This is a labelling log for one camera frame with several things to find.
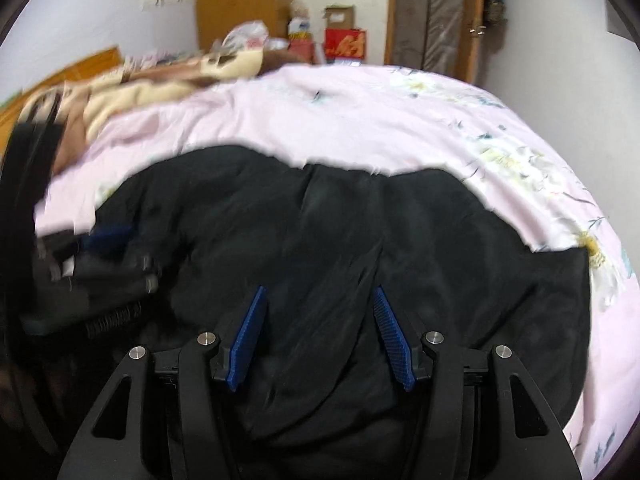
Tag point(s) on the bed with pink floral sheet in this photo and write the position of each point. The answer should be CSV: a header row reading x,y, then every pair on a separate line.
x,y
375,120

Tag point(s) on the wooden bed headboard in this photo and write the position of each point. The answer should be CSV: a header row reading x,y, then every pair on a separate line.
x,y
65,72

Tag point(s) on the black puffer jacket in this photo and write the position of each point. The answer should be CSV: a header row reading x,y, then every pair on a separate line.
x,y
325,240

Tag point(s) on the blue and white box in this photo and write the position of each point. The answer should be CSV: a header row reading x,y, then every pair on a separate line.
x,y
301,29

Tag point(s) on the brown cardboard box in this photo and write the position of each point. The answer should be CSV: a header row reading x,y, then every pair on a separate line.
x,y
340,17

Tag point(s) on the pink round container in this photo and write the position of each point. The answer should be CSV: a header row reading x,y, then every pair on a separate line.
x,y
301,51

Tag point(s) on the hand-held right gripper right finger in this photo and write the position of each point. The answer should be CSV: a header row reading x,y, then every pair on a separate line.
x,y
395,340

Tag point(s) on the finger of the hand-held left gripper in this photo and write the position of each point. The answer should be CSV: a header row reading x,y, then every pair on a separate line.
x,y
110,239
120,272

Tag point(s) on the white plastic bag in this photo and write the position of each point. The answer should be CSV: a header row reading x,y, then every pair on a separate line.
x,y
245,37

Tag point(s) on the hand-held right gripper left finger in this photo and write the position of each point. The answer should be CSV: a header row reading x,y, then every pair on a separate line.
x,y
247,340

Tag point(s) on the wooden door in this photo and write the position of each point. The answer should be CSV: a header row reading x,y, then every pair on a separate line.
x,y
430,15
474,10

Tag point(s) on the red gift box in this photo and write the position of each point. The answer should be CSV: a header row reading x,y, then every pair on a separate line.
x,y
345,45

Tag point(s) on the brown plush dog-print blanket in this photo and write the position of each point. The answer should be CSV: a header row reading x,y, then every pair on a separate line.
x,y
125,100

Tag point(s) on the wooden wardrobe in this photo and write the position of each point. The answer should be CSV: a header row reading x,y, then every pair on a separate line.
x,y
235,0

